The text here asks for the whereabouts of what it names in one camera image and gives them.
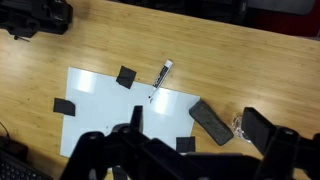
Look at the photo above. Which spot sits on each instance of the white paper sheet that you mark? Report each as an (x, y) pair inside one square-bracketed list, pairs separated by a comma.
[(101, 103)]

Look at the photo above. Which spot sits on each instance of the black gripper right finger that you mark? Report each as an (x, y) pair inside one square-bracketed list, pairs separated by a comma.
[(257, 128)]

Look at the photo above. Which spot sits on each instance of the clear crystal glass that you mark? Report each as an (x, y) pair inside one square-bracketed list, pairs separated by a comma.
[(237, 129)]

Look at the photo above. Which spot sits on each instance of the black laptop keyboard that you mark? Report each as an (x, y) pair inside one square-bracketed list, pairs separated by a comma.
[(13, 162)]

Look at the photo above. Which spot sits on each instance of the black whiteboard eraser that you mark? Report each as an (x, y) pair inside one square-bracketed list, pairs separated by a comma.
[(211, 123)]

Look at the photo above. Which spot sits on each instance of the black clamp mount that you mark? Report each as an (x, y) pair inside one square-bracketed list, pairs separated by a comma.
[(25, 18)]

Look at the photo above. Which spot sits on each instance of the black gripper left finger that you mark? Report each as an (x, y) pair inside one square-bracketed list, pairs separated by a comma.
[(136, 122)]

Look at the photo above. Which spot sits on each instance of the white black Expo marker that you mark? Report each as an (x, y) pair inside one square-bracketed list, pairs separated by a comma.
[(160, 78)]

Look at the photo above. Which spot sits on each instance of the black tape square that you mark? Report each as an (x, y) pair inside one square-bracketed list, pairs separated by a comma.
[(63, 106), (126, 77), (185, 144)]

